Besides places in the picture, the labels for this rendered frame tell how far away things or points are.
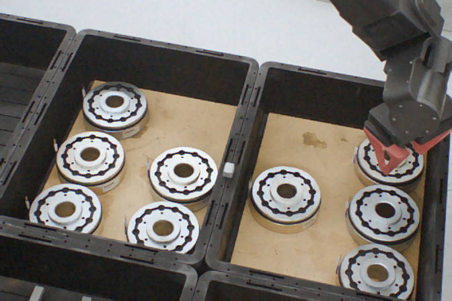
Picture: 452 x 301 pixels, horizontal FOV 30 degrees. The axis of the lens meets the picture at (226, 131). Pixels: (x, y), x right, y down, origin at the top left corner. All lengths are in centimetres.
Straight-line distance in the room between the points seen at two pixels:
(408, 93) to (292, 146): 44
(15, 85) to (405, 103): 73
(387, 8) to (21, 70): 74
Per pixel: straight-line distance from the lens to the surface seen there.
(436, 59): 100
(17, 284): 121
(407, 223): 124
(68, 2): 181
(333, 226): 126
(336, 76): 132
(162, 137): 135
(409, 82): 94
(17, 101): 143
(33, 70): 148
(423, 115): 96
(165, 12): 177
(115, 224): 124
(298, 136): 136
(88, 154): 131
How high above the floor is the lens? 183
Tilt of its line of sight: 48 degrees down
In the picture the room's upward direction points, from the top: 3 degrees clockwise
